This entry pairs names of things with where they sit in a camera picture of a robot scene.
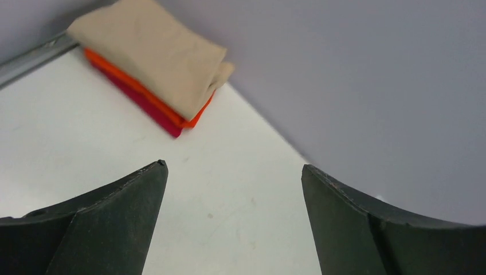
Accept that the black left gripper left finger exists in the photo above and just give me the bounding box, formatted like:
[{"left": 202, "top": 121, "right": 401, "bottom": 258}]
[{"left": 1, "top": 160, "right": 168, "bottom": 274}]

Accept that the crimson folded t shirt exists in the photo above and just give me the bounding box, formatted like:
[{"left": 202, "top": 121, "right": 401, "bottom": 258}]
[{"left": 89, "top": 61, "right": 182, "bottom": 138}]

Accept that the orange folded t shirt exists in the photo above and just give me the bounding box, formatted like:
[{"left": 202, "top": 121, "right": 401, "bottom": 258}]
[{"left": 83, "top": 48, "right": 213, "bottom": 130}]

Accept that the beige folded t shirt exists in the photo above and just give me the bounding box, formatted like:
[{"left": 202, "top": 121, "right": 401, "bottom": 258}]
[{"left": 67, "top": 1, "right": 234, "bottom": 120}]

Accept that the aluminium table edge rail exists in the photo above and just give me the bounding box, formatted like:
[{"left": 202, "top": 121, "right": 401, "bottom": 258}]
[{"left": 1, "top": 32, "right": 79, "bottom": 89}]

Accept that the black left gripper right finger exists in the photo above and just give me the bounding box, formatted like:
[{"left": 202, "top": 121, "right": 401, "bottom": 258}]
[{"left": 301, "top": 164, "right": 485, "bottom": 274}]

